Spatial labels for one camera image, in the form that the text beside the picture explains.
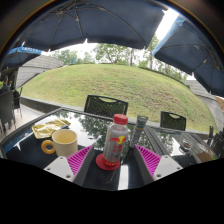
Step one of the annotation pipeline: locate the grey upright tube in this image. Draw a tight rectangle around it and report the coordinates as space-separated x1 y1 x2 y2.
129 114 149 149

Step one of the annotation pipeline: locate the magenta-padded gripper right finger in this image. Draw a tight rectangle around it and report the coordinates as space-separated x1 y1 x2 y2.
133 143 184 186

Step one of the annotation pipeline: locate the person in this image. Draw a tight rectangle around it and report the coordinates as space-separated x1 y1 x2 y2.
0 74 12 95

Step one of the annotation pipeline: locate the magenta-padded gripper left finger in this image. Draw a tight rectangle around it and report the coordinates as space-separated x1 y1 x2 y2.
43 144 98 187

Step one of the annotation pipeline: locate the cream mug with yellow handle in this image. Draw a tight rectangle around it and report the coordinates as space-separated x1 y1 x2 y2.
40 128 79 158

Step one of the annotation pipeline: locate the flat round red coaster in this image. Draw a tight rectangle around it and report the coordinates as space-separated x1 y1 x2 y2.
95 152 122 172

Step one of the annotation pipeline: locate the yellow crumpled wrapper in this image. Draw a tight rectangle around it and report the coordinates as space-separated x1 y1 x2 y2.
31 118 72 140

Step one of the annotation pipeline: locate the navy umbrella with light-blue edge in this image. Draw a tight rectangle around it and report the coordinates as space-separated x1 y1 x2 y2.
151 15 224 98

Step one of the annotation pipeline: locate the dark wicker chair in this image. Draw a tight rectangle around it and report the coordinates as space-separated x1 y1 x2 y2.
12 87 24 118
0 89 16 132

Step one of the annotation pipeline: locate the navy blue patio umbrella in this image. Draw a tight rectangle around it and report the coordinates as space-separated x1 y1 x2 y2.
22 0 168 52

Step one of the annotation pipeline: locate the black mesh-back chair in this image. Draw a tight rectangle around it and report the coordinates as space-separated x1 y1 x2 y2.
159 111 187 132
83 94 129 119

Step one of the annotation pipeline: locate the grey roofed building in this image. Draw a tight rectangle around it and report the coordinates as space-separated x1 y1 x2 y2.
186 79 224 132
15 54 65 88

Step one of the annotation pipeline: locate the clear red-capped drink bottle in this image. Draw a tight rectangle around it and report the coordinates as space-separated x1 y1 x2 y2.
102 113 130 168

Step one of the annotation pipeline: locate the navy umbrella with lettered trim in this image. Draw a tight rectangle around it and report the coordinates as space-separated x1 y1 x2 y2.
2 45 43 68

